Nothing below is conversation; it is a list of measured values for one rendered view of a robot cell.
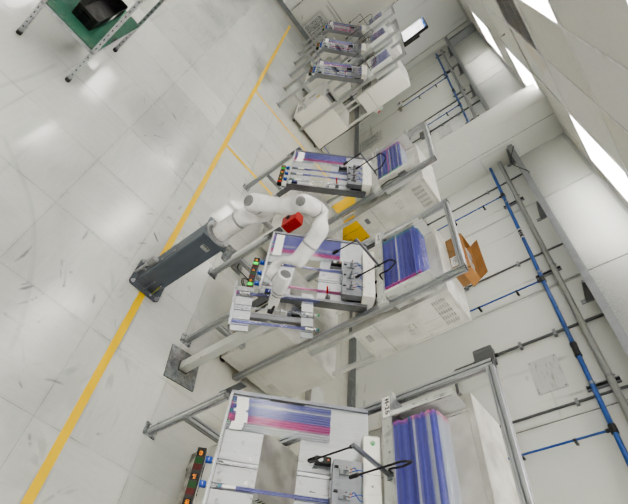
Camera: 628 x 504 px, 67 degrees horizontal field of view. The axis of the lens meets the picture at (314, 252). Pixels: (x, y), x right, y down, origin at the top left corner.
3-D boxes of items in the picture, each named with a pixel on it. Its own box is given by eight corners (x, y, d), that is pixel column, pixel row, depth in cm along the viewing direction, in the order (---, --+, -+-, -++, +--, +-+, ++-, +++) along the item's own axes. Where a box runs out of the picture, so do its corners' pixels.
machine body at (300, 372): (214, 360, 348) (277, 327, 321) (235, 296, 403) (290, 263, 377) (272, 405, 376) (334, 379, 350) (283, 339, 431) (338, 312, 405)
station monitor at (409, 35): (401, 44, 651) (427, 24, 633) (398, 34, 697) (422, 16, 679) (406, 52, 656) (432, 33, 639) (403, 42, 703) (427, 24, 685)
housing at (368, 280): (359, 311, 309) (363, 296, 301) (359, 265, 348) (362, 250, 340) (371, 313, 309) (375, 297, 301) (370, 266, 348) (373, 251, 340)
